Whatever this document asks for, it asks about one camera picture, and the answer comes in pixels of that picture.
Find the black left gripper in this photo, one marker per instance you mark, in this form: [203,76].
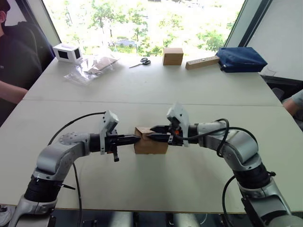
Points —
[111,142]

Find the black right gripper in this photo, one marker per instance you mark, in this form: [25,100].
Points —
[175,137]

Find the small cardboard box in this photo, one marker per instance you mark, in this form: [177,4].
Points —
[149,147]

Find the bare forearm of person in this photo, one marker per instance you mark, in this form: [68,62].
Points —
[11,91]

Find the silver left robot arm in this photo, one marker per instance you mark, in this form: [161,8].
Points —
[59,153]

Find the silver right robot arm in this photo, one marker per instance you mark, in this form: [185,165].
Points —
[241,146]

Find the closed brown cardboard box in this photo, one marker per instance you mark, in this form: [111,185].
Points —
[172,56]

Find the clear plastic bag with cardboard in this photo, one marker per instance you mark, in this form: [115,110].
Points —
[94,68]

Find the white box with black windows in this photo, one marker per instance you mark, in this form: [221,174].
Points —
[64,53]

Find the long brown block with holes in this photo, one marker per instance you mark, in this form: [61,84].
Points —
[201,62]

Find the dark blue fabric bag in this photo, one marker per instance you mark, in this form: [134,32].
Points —
[241,59]

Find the clear plastic container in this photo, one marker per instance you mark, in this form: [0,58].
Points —
[268,71]

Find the dark office chair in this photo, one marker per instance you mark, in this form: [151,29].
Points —
[40,47]

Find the black office chair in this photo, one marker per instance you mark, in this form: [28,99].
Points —
[281,84]

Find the person in dark jacket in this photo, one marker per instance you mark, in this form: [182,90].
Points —
[16,59]

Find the person in grey shirt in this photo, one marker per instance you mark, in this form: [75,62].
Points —
[294,101]

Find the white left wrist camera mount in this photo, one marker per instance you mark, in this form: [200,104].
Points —
[109,120]

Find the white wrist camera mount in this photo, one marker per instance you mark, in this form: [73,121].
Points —
[109,120]
[180,113]

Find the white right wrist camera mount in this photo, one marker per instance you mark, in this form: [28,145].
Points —
[180,113]

